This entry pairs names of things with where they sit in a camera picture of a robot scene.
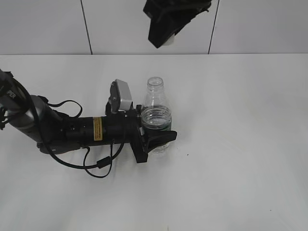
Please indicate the clear green-label water bottle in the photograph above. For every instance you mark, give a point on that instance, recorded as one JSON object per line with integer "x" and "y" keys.
{"x": 156, "y": 113}

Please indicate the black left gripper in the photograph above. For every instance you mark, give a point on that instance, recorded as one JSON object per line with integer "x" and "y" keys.
{"x": 125, "y": 127}

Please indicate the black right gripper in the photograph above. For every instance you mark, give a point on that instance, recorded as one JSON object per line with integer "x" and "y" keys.
{"x": 173, "y": 16}

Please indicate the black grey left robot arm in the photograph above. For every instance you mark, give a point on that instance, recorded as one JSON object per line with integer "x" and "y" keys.
{"x": 57, "y": 133}

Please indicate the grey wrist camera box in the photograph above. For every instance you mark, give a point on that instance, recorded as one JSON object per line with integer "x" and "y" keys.
{"x": 120, "y": 96}

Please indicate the white green bottle cap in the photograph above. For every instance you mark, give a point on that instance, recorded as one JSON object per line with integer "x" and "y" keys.
{"x": 170, "y": 40}

